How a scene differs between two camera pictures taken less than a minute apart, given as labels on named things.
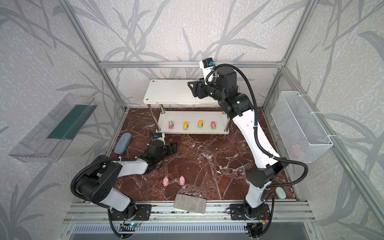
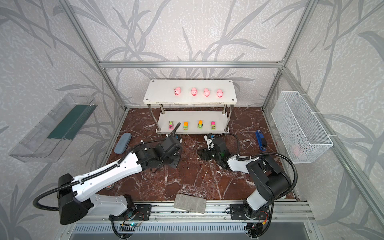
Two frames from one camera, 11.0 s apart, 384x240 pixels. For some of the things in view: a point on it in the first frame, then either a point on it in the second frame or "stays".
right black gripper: (196, 89) to (210, 151)
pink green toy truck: (171, 126) stays
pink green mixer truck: (213, 125) stays
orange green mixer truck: (200, 124) stays
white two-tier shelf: (160, 93) stays
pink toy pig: (182, 180) to (177, 91)
